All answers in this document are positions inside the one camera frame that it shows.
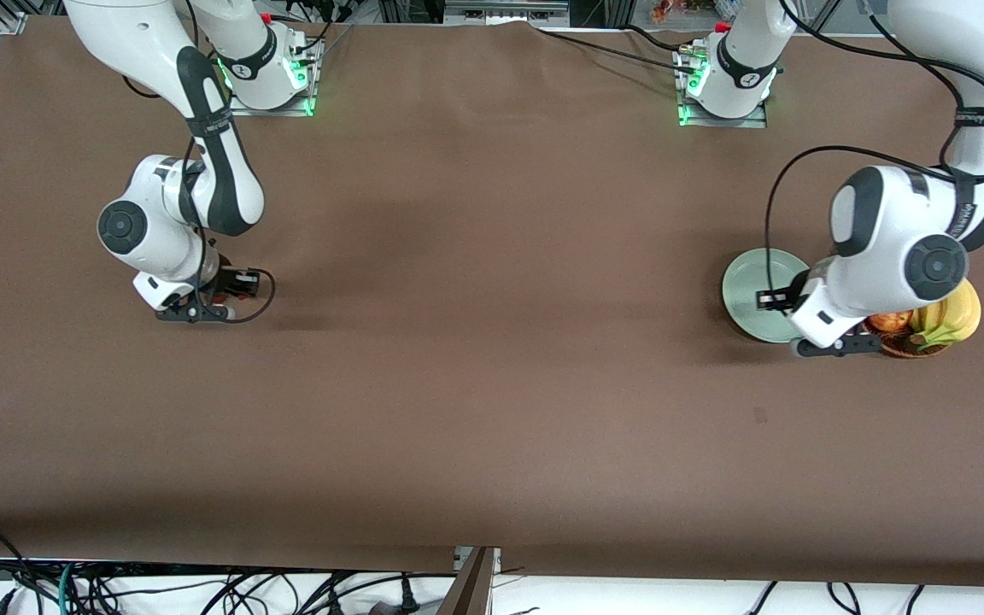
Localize black cable on table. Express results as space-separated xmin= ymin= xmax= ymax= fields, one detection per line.
xmin=535 ymin=28 xmax=698 ymax=73
xmin=623 ymin=24 xmax=691 ymax=54

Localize brown table divider post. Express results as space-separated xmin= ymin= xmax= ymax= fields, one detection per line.
xmin=436 ymin=547 xmax=501 ymax=615

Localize aluminium frame rail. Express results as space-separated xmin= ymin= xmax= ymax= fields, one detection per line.
xmin=443 ymin=0 xmax=571 ymax=26

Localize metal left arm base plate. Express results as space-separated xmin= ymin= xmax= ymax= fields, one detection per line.
xmin=676 ymin=47 xmax=768 ymax=129

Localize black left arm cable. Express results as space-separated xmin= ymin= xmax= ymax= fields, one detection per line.
xmin=764 ymin=0 xmax=984 ymax=296

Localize light green round plate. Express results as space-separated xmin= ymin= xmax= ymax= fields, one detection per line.
xmin=721 ymin=248 xmax=813 ymax=344

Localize brown wicker basket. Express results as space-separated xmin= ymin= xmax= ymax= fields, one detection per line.
xmin=864 ymin=312 xmax=963 ymax=360

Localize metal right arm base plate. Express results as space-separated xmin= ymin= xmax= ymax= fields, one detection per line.
xmin=227 ymin=38 xmax=322 ymax=118

